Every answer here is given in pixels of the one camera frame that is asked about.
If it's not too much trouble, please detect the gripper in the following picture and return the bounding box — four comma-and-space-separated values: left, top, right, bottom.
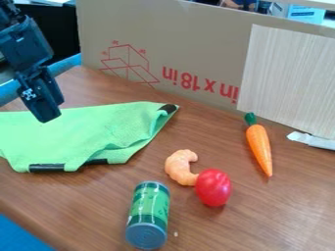
0, 15, 66, 125

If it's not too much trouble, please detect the green cloth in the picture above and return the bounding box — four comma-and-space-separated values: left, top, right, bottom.
0, 101, 181, 174

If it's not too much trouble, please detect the cardboard box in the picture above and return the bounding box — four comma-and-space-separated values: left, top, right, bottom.
74, 0, 335, 112

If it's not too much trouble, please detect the orange toy croissant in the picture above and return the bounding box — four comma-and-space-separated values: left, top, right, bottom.
163, 149, 201, 187

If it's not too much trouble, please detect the green can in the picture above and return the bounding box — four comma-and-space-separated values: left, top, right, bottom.
123, 180, 172, 251

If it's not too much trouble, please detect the red toy tomato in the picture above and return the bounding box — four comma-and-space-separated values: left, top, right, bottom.
193, 168, 233, 208

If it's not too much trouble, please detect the orange toy carrot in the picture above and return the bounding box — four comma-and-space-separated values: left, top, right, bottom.
243, 112, 275, 178

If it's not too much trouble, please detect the wooden board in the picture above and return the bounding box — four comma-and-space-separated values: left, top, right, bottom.
235, 24, 335, 141

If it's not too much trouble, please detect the white paper scrap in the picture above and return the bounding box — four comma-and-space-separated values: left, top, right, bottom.
285, 130, 335, 152

